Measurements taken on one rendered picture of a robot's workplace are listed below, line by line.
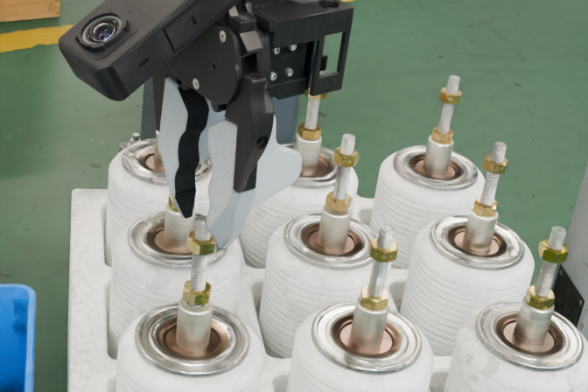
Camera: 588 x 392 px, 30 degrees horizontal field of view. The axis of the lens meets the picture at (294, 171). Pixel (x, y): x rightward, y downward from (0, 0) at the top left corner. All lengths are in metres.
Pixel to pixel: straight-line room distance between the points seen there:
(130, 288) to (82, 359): 0.06
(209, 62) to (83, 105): 0.97
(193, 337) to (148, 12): 0.24
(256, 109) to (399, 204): 0.38
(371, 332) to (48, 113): 0.89
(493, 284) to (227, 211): 0.28
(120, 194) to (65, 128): 0.61
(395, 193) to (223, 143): 0.35
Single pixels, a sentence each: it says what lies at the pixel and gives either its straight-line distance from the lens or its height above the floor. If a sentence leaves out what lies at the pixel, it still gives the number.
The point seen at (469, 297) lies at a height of 0.23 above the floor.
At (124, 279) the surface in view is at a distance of 0.81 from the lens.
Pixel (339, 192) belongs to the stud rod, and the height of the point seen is 0.30.
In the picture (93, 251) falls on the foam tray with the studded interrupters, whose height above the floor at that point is 0.18.
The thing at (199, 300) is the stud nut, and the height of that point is 0.29.
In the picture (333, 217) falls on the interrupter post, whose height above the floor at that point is 0.28.
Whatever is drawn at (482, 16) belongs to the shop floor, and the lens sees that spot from 2.12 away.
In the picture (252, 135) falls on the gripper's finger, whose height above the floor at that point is 0.43.
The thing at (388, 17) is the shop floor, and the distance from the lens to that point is 2.03.
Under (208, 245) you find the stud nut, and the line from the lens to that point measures 0.68.
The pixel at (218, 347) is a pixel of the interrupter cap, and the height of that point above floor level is 0.25.
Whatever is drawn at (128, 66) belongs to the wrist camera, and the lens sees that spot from 0.56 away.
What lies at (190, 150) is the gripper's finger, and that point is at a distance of 0.67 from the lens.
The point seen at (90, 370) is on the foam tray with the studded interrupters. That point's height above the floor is 0.18.
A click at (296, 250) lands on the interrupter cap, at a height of 0.25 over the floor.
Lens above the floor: 0.70
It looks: 29 degrees down
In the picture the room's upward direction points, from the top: 8 degrees clockwise
